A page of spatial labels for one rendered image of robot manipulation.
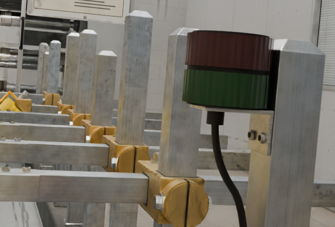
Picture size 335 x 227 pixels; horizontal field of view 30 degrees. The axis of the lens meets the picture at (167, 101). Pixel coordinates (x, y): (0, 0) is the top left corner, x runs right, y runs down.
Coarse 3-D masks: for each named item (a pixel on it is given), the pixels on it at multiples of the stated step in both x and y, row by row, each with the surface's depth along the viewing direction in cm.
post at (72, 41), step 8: (72, 32) 163; (72, 40) 163; (72, 48) 163; (72, 56) 163; (72, 64) 163; (64, 72) 165; (72, 72) 163; (64, 80) 164; (72, 80) 163; (64, 88) 163; (72, 88) 163; (64, 96) 163; (72, 96) 164; (72, 104) 164; (64, 168) 164
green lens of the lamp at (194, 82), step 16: (192, 80) 42; (208, 80) 41; (224, 80) 40; (240, 80) 40; (256, 80) 41; (192, 96) 42; (208, 96) 41; (224, 96) 40; (240, 96) 40; (256, 96) 41
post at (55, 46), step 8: (56, 40) 212; (56, 48) 211; (56, 56) 211; (48, 64) 212; (56, 64) 211; (48, 72) 211; (56, 72) 211; (48, 80) 211; (56, 80) 212; (48, 88) 211; (56, 88) 212
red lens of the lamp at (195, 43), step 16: (192, 32) 42; (208, 32) 41; (192, 48) 42; (208, 48) 41; (224, 48) 40; (240, 48) 40; (256, 48) 41; (272, 48) 42; (192, 64) 42; (208, 64) 41; (224, 64) 40; (240, 64) 40; (256, 64) 41
